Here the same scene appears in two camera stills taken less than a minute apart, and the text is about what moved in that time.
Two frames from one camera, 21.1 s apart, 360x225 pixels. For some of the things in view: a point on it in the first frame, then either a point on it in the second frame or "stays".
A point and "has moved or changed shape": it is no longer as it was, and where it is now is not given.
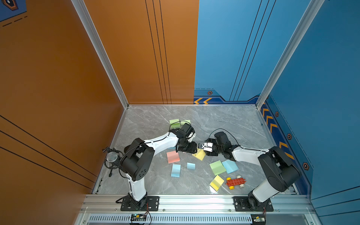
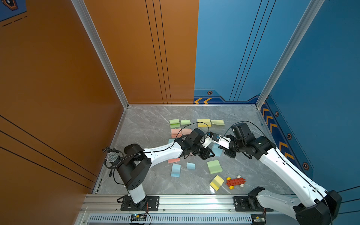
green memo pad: [174, 125] stays
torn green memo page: [183, 123] stays
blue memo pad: [176, 170] stays
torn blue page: [191, 166] stays
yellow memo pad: [200, 154] has moved or changed shape
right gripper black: [213, 153] -> [228, 153]
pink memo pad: [173, 157] stays
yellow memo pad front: [216, 183] stays
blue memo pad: [230, 166] has moved or changed shape
